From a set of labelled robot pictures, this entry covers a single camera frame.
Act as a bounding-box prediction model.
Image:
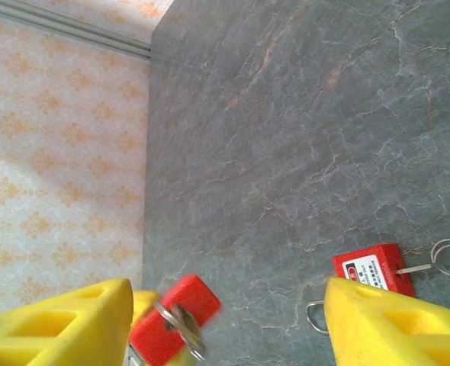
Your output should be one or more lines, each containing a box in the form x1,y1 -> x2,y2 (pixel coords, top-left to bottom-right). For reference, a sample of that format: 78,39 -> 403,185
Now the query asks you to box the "silver key with rings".
396,239 -> 450,278

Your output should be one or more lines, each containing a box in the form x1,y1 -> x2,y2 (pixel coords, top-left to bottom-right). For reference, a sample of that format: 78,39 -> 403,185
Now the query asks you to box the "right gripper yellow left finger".
0,278 -> 134,366

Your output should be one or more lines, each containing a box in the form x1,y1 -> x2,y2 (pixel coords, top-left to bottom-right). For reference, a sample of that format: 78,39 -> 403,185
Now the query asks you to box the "red padlock with white label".
306,242 -> 417,335

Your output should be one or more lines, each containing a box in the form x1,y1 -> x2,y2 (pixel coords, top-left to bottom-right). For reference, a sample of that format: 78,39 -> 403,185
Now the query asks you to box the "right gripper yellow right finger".
323,277 -> 450,366

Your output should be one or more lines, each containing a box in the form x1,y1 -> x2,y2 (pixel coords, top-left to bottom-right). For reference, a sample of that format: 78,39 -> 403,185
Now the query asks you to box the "plain red padlock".
127,274 -> 222,366

